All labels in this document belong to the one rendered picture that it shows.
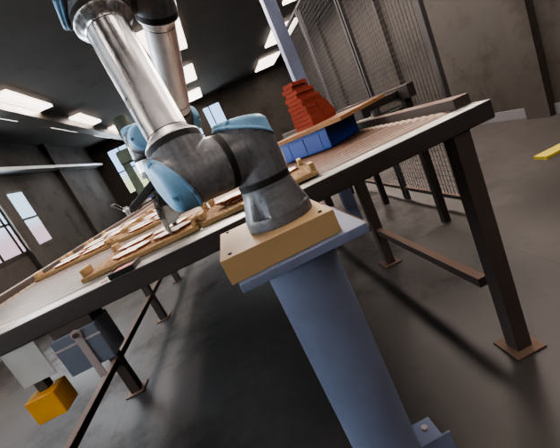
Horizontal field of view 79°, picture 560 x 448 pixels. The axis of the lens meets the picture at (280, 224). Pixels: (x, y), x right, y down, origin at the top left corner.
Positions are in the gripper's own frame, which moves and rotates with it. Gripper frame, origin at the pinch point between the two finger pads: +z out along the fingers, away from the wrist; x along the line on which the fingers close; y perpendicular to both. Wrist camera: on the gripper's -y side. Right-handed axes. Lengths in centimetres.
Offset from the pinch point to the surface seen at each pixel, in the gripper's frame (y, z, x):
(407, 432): 45, 63, -48
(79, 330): -28.8, 13.9, -23.8
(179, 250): 5.0, 3.5, -20.1
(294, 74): 94, -57, 182
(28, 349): -45, 14, -22
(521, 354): 100, 87, -15
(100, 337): -24.7, 18.2, -23.7
